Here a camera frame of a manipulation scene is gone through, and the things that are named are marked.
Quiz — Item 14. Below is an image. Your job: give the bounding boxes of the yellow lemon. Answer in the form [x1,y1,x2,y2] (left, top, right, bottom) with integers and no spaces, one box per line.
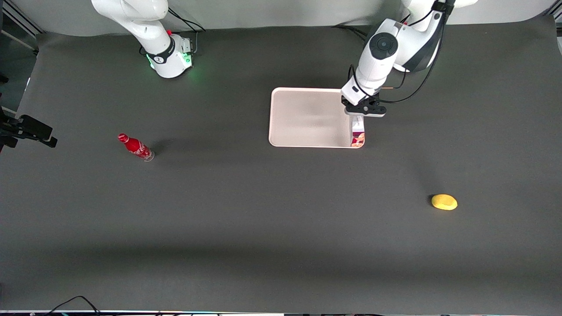
[431,194,458,211]

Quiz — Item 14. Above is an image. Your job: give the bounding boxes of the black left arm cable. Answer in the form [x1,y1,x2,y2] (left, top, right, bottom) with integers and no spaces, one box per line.
[348,0,455,105]

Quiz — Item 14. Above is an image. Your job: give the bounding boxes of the pale pink plastic tray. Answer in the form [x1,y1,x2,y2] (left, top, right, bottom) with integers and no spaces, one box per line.
[268,87,366,149]

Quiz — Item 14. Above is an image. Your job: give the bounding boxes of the red cookie box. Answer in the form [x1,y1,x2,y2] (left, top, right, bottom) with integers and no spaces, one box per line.
[351,116,366,148]

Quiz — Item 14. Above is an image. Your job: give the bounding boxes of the red cola bottle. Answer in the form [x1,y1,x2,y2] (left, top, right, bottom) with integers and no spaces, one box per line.
[117,133,155,162]

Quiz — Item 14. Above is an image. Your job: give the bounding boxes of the black arm base cables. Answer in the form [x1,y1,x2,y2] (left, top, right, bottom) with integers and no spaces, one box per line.
[332,25,374,44]
[167,7,207,55]

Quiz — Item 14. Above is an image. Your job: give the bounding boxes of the dark grey table cloth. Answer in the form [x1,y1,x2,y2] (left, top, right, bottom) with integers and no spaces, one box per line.
[0,15,562,315]

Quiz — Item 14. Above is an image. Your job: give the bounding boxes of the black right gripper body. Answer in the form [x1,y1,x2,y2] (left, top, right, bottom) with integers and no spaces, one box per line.
[0,110,45,152]

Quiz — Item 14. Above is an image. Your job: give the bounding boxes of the black right arm base cables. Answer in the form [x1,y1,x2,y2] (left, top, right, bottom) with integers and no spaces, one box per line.
[167,7,207,55]

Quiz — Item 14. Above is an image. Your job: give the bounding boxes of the aluminium frame rail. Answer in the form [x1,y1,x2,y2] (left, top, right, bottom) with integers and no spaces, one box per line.
[0,0,45,36]

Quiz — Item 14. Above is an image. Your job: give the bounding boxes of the black cable at table edge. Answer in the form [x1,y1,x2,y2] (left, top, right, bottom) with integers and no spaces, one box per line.
[44,295,102,316]

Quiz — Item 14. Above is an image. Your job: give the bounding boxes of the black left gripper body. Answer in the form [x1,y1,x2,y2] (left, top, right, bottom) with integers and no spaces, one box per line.
[342,97,387,119]

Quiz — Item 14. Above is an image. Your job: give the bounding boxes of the black left arm base cables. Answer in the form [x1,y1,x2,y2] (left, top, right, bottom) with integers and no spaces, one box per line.
[332,25,374,44]

